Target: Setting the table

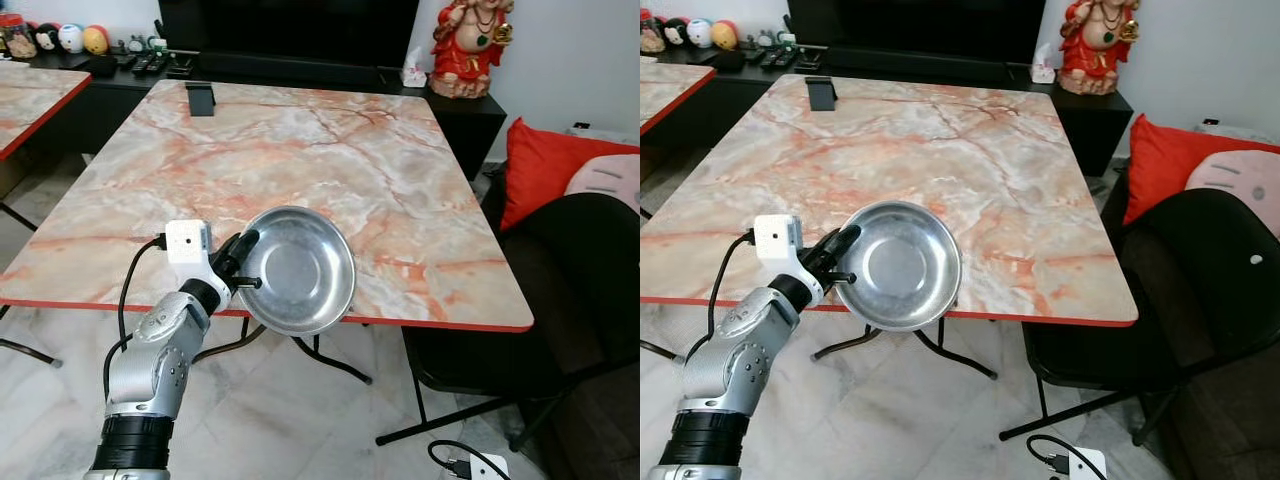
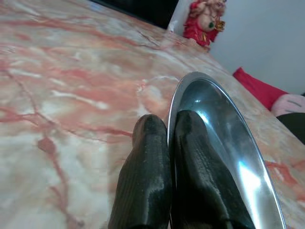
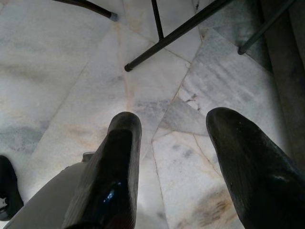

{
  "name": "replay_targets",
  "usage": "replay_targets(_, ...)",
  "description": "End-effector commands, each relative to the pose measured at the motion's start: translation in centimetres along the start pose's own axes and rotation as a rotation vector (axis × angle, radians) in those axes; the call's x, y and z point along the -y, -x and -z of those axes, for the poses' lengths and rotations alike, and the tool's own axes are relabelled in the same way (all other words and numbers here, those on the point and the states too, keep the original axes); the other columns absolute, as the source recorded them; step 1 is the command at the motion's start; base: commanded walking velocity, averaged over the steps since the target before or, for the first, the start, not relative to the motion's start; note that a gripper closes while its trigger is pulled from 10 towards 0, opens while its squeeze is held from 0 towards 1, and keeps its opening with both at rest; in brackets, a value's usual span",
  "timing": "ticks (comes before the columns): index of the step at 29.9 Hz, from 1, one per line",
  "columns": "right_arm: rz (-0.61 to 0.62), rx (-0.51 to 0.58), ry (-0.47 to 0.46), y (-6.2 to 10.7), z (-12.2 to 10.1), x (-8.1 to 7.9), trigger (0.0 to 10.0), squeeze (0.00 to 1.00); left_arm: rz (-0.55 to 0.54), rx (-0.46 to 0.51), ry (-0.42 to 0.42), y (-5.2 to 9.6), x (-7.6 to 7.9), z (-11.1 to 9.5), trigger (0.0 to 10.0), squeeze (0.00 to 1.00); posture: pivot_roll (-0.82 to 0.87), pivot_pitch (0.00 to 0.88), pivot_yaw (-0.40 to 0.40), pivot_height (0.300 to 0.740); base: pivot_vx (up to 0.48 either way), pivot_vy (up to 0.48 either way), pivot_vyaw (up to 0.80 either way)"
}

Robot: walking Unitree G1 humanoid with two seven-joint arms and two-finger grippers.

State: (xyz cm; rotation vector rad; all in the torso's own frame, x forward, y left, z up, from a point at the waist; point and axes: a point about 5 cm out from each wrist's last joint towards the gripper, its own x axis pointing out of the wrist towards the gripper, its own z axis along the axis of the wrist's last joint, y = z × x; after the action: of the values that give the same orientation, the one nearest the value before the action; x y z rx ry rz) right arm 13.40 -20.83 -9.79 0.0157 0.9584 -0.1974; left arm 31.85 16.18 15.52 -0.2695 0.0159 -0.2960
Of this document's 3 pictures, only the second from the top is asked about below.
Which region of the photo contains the red laughing figurine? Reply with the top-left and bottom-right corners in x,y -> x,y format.
183,0 -> 226,47

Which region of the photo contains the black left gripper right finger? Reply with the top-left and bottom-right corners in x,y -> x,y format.
171,110 -> 256,229

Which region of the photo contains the red and pink cushion toy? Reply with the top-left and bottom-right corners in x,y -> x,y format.
232,67 -> 305,117

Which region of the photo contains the shiny steel plate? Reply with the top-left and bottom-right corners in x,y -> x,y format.
166,71 -> 288,229

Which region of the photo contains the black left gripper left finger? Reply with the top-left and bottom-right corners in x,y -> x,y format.
107,114 -> 173,229

